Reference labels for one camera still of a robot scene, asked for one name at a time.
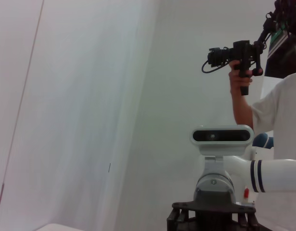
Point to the person's hand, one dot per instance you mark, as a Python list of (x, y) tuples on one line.
[(234, 83)]

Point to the grey robot neck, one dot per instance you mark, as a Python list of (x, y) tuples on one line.
[(214, 183)]

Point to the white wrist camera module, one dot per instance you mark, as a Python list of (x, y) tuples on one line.
[(222, 149)]

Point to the black handheld camera rig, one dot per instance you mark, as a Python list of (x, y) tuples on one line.
[(241, 51)]

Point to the black robot chest frame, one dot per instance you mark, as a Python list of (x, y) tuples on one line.
[(210, 209)]

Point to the person's forearm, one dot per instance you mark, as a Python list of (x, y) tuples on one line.
[(241, 110)]

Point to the person's white shirt torso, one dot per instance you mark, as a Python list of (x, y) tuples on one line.
[(280, 108)]

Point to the small red tag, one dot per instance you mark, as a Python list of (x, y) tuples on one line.
[(246, 193)]

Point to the blue rounded cap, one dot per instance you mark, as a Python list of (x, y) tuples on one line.
[(263, 140)]

